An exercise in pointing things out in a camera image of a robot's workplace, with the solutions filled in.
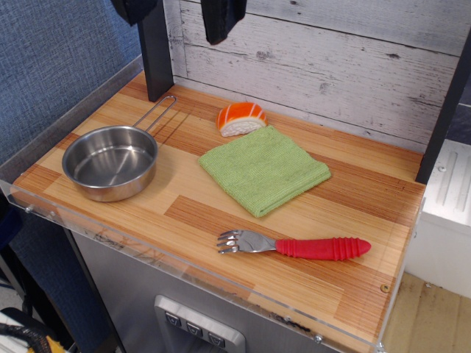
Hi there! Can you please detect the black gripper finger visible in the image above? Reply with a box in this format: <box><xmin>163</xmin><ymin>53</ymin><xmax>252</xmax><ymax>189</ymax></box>
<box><xmin>201</xmin><ymin>0</ymin><xmax>247</xmax><ymax>45</ymax></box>

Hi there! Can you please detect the green towel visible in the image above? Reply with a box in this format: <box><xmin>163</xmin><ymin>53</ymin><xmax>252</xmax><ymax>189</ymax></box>
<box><xmin>199</xmin><ymin>126</ymin><xmax>331</xmax><ymax>218</ymax></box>

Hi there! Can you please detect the red handled metal fork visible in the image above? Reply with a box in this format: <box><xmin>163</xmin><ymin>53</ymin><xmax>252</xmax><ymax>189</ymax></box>
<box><xmin>216</xmin><ymin>229</ymin><xmax>372</xmax><ymax>261</ymax></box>

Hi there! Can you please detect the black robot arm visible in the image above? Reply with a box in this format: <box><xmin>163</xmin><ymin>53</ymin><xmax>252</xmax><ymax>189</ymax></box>
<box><xmin>111</xmin><ymin>0</ymin><xmax>247</xmax><ymax>45</ymax></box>

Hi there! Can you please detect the toy salmon sushi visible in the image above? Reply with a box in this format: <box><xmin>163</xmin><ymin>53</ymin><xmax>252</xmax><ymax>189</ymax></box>
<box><xmin>216</xmin><ymin>102</ymin><xmax>268</xmax><ymax>138</ymax></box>

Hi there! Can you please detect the stainless steel pot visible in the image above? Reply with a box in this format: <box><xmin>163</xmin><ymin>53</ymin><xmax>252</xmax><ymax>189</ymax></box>
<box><xmin>61</xmin><ymin>95</ymin><xmax>177</xmax><ymax>203</ymax></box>

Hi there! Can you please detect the clear acrylic edge guard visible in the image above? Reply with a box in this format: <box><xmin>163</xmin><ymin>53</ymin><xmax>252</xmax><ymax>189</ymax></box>
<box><xmin>1</xmin><ymin>160</ymin><xmax>425</xmax><ymax>352</ymax></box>

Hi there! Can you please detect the silver button panel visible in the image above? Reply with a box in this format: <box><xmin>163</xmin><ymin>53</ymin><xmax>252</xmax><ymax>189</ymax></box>
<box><xmin>154</xmin><ymin>295</ymin><xmax>246</xmax><ymax>352</ymax></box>

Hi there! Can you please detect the white appliance at right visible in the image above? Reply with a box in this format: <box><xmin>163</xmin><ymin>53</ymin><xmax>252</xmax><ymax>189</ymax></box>
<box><xmin>405</xmin><ymin>140</ymin><xmax>470</xmax><ymax>298</ymax></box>

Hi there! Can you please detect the black left frame post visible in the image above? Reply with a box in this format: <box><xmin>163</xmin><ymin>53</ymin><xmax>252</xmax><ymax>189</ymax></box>
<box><xmin>138</xmin><ymin>1</ymin><xmax>174</xmax><ymax>101</ymax></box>

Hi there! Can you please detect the black frame post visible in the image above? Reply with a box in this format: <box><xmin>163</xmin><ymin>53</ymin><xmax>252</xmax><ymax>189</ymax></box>
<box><xmin>415</xmin><ymin>32</ymin><xmax>470</xmax><ymax>185</ymax></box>
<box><xmin>138</xmin><ymin>1</ymin><xmax>174</xmax><ymax>101</ymax></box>

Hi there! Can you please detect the black right frame post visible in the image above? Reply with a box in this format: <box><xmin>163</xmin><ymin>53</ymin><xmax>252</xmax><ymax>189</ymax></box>
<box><xmin>415</xmin><ymin>32</ymin><xmax>470</xmax><ymax>185</ymax></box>

